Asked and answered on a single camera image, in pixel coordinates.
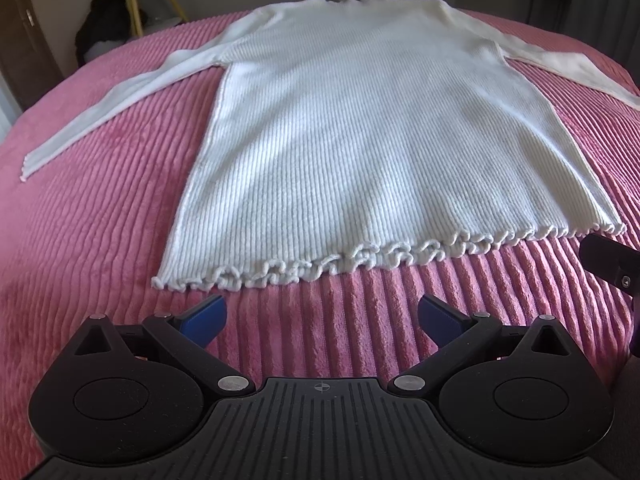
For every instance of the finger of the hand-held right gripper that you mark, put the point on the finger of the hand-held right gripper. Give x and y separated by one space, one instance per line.
607 260

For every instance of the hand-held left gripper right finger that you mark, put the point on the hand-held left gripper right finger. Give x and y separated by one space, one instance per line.
436 316

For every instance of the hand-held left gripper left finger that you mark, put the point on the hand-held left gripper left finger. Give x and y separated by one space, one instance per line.
209 316

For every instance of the white ribbed knit sweater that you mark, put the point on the white ribbed knit sweater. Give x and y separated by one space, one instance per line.
360 135

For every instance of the pink ribbed blanket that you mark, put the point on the pink ribbed blanket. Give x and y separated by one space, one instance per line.
100 210

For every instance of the grey curtain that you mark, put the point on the grey curtain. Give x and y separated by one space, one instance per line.
607 10

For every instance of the wooden door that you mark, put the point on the wooden door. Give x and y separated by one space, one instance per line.
22 20

